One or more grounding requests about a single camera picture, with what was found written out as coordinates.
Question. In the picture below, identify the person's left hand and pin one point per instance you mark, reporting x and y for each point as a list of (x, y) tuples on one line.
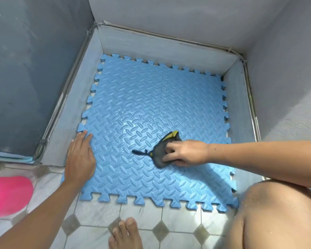
[(79, 160)]

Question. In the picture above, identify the person's right hand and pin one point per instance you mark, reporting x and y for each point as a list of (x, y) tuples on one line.
[(190, 152)]

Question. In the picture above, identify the person's right thumb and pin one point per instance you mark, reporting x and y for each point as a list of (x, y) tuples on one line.
[(174, 159)]

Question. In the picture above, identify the person's left fingers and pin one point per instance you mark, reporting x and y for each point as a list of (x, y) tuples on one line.
[(80, 141)]

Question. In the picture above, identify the dark grey yellow-trimmed cleaning cloth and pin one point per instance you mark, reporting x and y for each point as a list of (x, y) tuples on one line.
[(158, 152)]

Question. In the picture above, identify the blue foam puzzle mat tile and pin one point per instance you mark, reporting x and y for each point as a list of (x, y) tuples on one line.
[(129, 88), (119, 163), (197, 186), (194, 98)]

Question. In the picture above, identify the person's right forearm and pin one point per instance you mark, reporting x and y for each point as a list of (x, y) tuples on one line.
[(261, 160)]

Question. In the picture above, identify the person's left forearm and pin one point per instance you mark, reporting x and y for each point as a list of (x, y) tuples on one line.
[(36, 217)]

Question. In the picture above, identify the light blue foam sheets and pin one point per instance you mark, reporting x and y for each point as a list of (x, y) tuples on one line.
[(10, 156)]

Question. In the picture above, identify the person's left foot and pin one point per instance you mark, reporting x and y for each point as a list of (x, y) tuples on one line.
[(127, 235)]

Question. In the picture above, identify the pink plastic bucket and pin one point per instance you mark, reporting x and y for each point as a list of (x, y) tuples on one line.
[(9, 195)]

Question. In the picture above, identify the person's right leg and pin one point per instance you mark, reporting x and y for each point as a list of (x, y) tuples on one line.
[(277, 217)]

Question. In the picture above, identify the white wall conduit pipe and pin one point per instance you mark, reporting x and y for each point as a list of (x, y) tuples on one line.
[(251, 101)]

